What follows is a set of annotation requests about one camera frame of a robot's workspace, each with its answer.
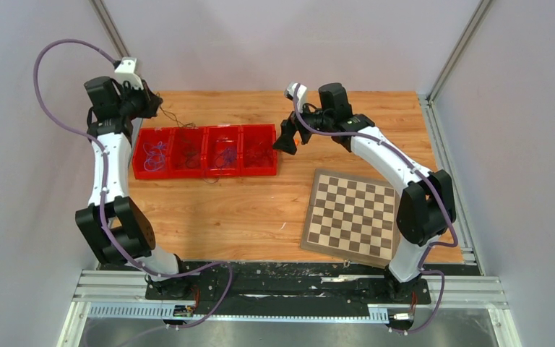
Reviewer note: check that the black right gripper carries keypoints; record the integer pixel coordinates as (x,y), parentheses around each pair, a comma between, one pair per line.
(289,127)

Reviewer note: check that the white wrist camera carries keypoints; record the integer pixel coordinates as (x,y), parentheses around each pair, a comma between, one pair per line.
(125,73)
(296,90)

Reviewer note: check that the aluminium frame rail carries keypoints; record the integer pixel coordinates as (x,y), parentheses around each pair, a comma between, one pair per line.
(467,311)

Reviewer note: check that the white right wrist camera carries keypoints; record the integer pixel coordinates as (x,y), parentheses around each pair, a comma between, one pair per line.
(296,90)

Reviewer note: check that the red plastic compartment tray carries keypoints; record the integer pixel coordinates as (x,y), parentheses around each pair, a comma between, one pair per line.
(205,152)

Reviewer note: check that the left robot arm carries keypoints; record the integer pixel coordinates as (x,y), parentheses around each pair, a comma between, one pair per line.
(116,230)

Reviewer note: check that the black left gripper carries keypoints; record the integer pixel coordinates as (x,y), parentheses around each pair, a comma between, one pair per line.
(151,101)

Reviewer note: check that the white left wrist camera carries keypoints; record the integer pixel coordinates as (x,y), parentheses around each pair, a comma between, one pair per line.
(125,73)

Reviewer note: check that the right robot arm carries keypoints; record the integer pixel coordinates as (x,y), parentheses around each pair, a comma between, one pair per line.
(427,203)

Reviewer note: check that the wooden chessboard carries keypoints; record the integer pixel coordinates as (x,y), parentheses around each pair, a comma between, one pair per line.
(352,218)

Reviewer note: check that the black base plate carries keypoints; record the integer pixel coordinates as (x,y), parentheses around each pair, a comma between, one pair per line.
(289,289)

